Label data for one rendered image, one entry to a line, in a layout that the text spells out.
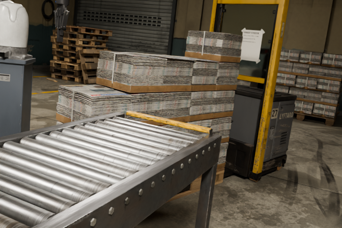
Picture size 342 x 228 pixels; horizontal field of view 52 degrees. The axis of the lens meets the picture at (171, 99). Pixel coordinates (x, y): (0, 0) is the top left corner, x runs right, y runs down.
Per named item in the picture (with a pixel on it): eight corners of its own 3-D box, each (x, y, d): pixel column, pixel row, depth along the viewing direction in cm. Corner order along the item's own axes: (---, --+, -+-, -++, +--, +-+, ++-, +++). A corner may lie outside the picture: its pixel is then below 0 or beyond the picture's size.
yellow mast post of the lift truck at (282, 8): (248, 170, 324) (279, -28, 296) (253, 169, 331) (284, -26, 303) (257, 173, 318) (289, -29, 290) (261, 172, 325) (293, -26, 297)
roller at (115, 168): (28, 146, 123) (26, 133, 121) (145, 182, 103) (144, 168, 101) (17, 153, 119) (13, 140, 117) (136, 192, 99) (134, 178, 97)
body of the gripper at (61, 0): (72, -2, 192) (71, 16, 193) (64, -2, 198) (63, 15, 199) (60, -4, 186) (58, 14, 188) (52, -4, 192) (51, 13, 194)
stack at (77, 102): (49, 208, 234) (56, 84, 221) (170, 174, 319) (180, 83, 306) (81, 234, 208) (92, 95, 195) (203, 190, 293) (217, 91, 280)
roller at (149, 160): (56, 130, 134) (46, 129, 129) (166, 160, 114) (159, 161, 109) (53, 142, 134) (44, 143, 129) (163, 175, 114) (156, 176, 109)
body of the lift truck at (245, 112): (202, 157, 378) (212, 83, 366) (231, 150, 418) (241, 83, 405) (260, 179, 332) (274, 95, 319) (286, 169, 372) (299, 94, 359)
